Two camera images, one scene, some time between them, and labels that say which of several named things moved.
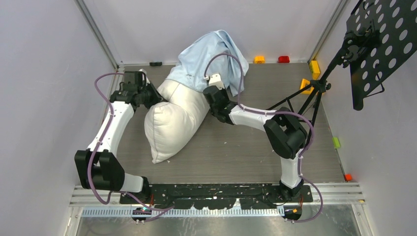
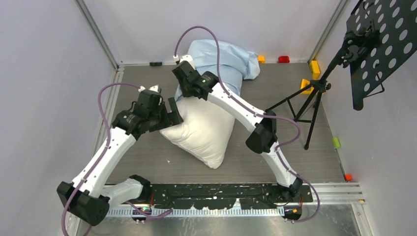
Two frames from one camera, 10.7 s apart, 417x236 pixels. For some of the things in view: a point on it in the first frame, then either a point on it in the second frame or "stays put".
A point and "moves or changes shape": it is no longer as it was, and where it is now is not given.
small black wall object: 155,64 stays put
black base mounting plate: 201,196 stays put
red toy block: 283,59 stays put
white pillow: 167,124 moves or changes shape
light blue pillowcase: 214,53 moves or changes shape
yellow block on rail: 315,70 stays put
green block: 336,142 stays put
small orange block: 348,177 stays put
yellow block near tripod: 303,83 stays put
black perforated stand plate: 385,33 stays put
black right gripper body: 223,93 → 185,91
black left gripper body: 150,97 → 161,119
